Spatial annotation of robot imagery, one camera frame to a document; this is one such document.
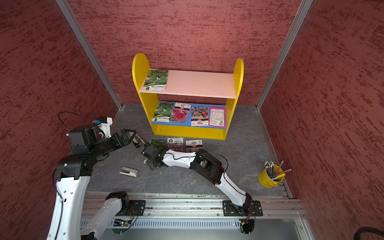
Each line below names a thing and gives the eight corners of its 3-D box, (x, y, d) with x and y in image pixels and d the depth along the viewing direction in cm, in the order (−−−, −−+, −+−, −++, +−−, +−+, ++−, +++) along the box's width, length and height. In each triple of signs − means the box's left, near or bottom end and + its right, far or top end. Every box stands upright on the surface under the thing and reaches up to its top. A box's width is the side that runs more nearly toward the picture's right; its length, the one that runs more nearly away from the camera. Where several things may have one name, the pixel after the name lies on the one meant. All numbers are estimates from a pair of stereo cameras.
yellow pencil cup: (260, 189, 83) (269, 183, 74) (256, 172, 89) (263, 165, 80) (277, 189, 83) (287, 183, 74) (272, 172, 89) (281, 165, 80)
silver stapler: (121, 174, 87) (119, 172, 85) (124, 167, 90) (122, 166, 88) (136, 177, 86) (135, 176, 84) (139, 170, 89) (138, 169, 86)
